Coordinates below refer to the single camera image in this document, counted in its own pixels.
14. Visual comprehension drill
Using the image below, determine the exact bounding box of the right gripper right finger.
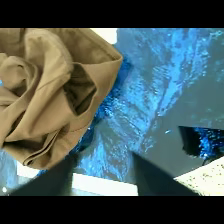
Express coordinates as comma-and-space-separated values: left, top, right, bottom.
131, 151, 198, 197

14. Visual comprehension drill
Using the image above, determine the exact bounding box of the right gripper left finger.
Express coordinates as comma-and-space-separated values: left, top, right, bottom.
9, 153, 76, 197

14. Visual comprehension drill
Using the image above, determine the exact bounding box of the brown garment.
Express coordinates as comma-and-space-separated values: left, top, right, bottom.
0, 27, 124, 171

